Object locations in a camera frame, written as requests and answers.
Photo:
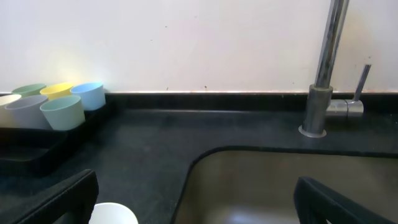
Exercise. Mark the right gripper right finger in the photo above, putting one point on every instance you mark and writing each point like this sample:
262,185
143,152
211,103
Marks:
323,205

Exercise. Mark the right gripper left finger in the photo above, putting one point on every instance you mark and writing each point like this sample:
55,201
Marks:
53,202

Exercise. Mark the white cup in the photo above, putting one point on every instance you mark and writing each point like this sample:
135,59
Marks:
6,102
113,215

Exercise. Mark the black tray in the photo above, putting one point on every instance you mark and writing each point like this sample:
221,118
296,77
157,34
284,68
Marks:
37,152

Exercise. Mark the steel sink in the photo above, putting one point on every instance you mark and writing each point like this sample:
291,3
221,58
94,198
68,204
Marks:
248,186

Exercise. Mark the mint green cup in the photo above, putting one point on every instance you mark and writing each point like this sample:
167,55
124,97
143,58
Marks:
63,113

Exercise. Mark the grey cup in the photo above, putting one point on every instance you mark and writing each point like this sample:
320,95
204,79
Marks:
26,113

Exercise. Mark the steel tap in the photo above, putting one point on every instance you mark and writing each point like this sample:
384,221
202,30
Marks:
317,105

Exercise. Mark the yellow cup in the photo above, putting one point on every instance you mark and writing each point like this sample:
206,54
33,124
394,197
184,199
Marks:
56,90

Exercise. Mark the blue cup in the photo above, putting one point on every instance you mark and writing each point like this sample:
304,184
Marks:
90,95

